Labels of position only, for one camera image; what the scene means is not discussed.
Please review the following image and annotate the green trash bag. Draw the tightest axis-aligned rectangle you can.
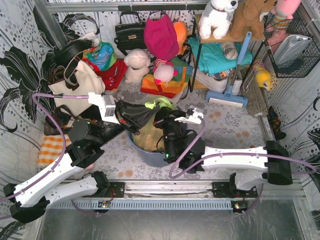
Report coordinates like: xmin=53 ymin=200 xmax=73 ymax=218
xmin=129 ymin=96 xmax=178 ymax=153

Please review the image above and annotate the blue trash bin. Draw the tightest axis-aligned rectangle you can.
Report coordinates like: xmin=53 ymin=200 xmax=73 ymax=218
xmin=125 ymin=130 xmax=169 ymax=168

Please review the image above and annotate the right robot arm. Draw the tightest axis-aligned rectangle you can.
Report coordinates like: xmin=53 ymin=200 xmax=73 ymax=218
xmin=153 ymin=107 xmax=293 ymax=198

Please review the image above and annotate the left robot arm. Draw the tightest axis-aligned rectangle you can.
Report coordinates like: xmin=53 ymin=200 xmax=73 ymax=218
xmin=3 ymin=94 xmax=161 ymax=224

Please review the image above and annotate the cream canvas tote bag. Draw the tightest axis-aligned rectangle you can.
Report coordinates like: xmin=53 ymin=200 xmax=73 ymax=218
xmin=48 ymin=60 xmax=106 ymax=116

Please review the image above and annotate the colorful patterned bag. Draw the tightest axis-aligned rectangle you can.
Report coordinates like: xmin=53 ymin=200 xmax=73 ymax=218
xmin=82 ymin=42 xmax=117 ymax=72

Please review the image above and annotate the brown patterned bag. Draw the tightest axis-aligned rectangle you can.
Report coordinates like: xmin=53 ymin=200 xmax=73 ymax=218
xmin=44 ymin=104 xmax=78 ymax=136

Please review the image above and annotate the rainbow striped cloth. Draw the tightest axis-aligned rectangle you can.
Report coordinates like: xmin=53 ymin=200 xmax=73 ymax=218
xmin=140 ymin=57 xmax=194 ymax=99

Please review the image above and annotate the red cloth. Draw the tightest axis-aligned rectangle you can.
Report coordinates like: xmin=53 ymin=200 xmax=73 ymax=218
xmin=88 ymin=59 xmax=128 ymax=91

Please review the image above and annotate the pink white plush toy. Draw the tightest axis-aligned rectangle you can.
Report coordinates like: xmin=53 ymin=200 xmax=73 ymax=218
xmin=153 ymin=58 xmax=178 ymax=84

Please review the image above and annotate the cream plush sheep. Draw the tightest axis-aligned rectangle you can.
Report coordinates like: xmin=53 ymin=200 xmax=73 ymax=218
xmin=124 ymin=49 xmax=151 ymax=84

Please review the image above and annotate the blue floor sweeper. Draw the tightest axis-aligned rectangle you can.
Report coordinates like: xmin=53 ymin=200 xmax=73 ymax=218
xmin=205 ymin=31 xmax=252 ymax=108

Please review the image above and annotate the black leather handbag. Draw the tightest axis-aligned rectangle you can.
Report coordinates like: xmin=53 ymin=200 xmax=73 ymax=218
xmin=114 ymin=11 xmax=147 ymax=56

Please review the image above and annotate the teal folded cloth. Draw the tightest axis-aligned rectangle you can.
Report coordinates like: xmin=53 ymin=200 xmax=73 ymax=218
xmin=188 ymin=37 xmax=253 ymax=75

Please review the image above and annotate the orange checkered towel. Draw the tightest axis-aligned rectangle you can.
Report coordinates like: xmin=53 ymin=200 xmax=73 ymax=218
xmin=37 ymin=135 xmax=66 ymax=169

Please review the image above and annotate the wooden metal shelf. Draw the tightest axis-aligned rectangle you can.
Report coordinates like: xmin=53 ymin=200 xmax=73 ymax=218
xmin=187 ymin=12 xmax=266 ymax=93

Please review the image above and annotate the orange plush toy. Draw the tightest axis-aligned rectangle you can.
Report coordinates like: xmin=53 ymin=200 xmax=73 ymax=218
xmin=173 ymin=21 xmax=187 ymax=55

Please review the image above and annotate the grey sneaker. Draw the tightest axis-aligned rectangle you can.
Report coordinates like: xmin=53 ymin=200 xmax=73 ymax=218
xmin=220 ymin=41 xmax=238 ymax=60

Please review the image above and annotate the metal pole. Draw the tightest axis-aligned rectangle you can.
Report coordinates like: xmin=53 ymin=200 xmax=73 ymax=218
xmin=255 ymin=112 xmax=274 ymax=143

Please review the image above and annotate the yellow plush duck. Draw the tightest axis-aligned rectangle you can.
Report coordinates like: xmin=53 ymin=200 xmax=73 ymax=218
xmin=253 ymin=61 xmax=272 ymax=91

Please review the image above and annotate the white plush dog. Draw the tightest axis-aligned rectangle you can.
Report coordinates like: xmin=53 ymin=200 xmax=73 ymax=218
xmin=198 ymin=0 xmax=238 ymax=40

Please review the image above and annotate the brown teddy bear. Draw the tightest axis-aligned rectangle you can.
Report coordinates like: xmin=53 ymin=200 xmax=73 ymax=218
xmin=230 ymin=0 xmax=278 ymax=40

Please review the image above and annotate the silver foil pouch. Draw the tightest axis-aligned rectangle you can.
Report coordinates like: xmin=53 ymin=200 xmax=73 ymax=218
xmin=273 ymin=34 xmax=313 ymax=65

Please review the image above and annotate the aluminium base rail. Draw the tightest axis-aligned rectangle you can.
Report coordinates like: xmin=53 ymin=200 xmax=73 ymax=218
xmin=53 ymin=179 xmax=306 ymax=212

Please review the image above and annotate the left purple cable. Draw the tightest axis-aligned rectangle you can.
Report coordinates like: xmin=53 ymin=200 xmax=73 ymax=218
xmin=0 ymin=92 xmax=91 ymax=221

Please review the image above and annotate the purple cable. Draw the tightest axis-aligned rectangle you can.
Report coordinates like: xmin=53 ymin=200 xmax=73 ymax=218
xmin=168 ymin=117 xmax=317 ymax=180
xmin=0 ymin=92 xmax=91 ymax=221

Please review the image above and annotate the black wire basket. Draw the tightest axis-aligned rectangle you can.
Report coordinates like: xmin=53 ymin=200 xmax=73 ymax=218
xmin=264 ymin=12 xmax=320 ymax=79

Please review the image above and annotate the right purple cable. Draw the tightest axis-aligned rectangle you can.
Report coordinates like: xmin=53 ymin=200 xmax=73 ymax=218
xmin=168 ymin=117 xmax=317 ymax=180

